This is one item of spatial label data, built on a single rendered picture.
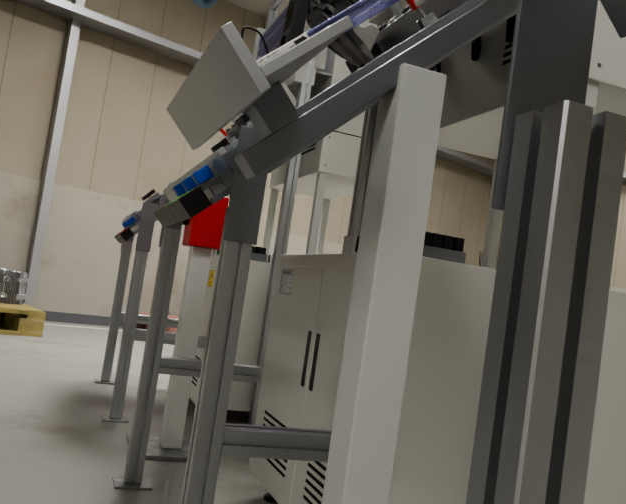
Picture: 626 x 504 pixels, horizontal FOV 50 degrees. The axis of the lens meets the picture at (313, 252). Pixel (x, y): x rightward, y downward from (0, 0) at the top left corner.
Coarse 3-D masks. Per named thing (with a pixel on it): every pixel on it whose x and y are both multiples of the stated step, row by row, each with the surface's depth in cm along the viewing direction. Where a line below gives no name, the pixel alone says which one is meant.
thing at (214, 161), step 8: (216, 152) 105; (224, 152) 105; (208, 160) 112; (216, 160) 108; (192, 168) 126; (216, 168) 111; (224, 168) 107; (184, 176) 135; (216, 176) 114; (224, 176) 110; (232, 176) 106; (176, 184) 147; (216, 184) 117; (224, 184) 113; (168, 192) 161; (208, 192) 126; (216, 192) 121
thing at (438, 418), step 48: (288, 288) 166; (336, 288) 136; (432, 288) 114; (480, 288) 118; (288, 336) 160; (336, 336) 132; (432, 336) 114; (480, 336) 117; (624, 336) 128; (288, 384) 155; (336, 384) 129; (432, 384) 114; (480, 384) 117; (624, 384) 128; (432, 432) 114; (624, 432) 128; (288, 480) 145; (432, 480) 114; (624, 480) 128
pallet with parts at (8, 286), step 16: (0, 272) 452; (16, 272) 455; (0, 288) 453; (16, 288) 456; (0, 304) 439; (16, 304) 458; (0, 320) 464; (16, 320) 431; (32, 320) 430; (32, 336) 430
